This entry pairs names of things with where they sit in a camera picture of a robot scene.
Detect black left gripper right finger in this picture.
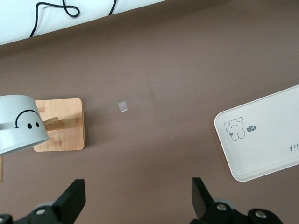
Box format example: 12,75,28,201
190,177,285,224

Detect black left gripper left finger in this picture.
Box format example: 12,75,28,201
0,179,86,224

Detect white smiley cup black handle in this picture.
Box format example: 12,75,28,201
0,94,50,156

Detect cream tray with rabbit print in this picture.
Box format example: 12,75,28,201
213,84,299,183

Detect wooden mug stand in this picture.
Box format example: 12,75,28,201
0,98,86,183

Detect small clear tape piece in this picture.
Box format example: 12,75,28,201
117,100,129,113

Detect brown table cover sheet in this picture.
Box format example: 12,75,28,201
0,0,299,224

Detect looped black cable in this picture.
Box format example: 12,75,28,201
29,0,80,38

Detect short black cable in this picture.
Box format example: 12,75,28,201
108,0,119,16

